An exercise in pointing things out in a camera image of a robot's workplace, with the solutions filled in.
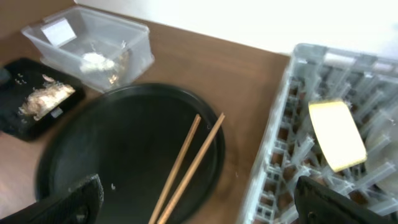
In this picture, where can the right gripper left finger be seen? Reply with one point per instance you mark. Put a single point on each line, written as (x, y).
(79, 203)

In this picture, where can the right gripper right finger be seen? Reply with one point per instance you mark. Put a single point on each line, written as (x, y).
(317, 204)

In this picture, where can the yellow bowl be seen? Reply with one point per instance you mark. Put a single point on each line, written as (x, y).
(337, 134)

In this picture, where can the food scraps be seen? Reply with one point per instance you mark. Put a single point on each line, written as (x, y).
(41, 101)

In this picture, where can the wooden chopstick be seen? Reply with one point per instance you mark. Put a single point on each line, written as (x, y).
(175, 169)
(164, 216)

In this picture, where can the brown snack wrapper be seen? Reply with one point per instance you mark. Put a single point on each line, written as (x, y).
(120, 69)

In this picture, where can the white tissue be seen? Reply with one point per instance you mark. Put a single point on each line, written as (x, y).
(93, 62)

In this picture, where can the grey plastic dishwasher rack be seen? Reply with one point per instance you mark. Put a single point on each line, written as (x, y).
(289, 148)

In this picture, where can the black round tray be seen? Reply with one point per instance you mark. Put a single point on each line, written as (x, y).
(131, 138)

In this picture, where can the black rectangular tray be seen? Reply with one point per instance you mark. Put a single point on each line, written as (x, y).
(18, 78)

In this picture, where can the clear plastic storage bin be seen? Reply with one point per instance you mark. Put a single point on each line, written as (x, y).
(64, 37)

